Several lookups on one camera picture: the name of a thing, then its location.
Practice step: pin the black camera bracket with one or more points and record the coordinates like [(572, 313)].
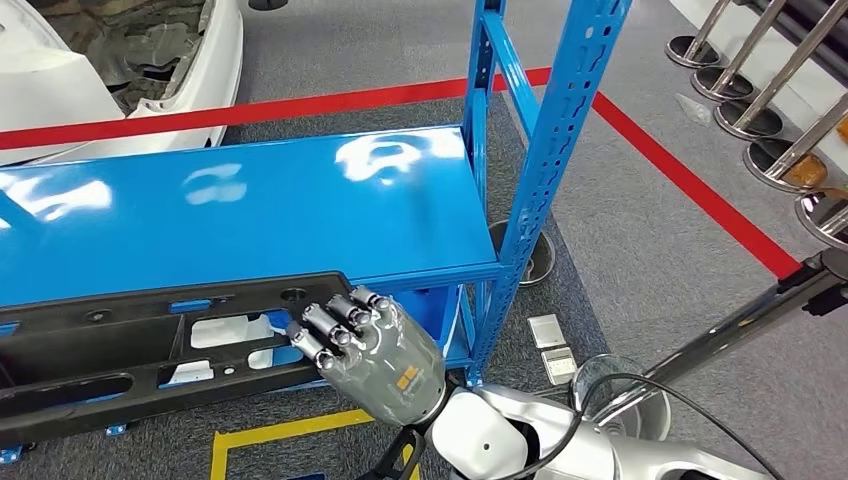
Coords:
[(397, 457)]

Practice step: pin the long red barrier belt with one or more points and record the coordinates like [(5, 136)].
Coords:
[(265, 109)]

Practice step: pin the white car body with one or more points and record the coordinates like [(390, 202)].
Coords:
[(40, 86)]

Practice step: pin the silver floor socket plate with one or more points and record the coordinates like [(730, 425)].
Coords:
[(560, 366), (546, 331)]

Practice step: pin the brown packet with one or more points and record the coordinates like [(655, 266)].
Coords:
[(803, 172)]

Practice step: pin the long black plastic panel part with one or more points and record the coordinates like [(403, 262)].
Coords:
[(99, 411)]

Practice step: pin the black round floor base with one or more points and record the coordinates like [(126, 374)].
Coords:
[(268, 3)]

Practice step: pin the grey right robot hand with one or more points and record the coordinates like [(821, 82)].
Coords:
[(391, 371)]

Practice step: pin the chrome stanchion behind shelf rack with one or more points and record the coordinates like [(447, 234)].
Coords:
[(540, 262)]

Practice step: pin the blue metal shelf rack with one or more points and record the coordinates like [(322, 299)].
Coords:
[(232, 218)]

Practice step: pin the yellow floor tape square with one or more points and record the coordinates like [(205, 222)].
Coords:
[(278, 432)]

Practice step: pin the clear plastic wrapper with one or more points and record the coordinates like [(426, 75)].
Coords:
[(693, 109)]

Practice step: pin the short red barrier belt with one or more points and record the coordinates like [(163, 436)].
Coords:
[(696, 189)]

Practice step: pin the white plastic tray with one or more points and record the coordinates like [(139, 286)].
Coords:
[(189, 374), (225, 331)]

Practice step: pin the spare chrome stanchion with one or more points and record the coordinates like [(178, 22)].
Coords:
[(712, 83), (689, 53), (758, 162), (815, 222), (755, 126)]

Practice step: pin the chrome stanchion with black head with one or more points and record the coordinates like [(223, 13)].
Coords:
[(729, 331)]

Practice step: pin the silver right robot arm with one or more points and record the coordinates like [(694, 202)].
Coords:
[(484, 437)]

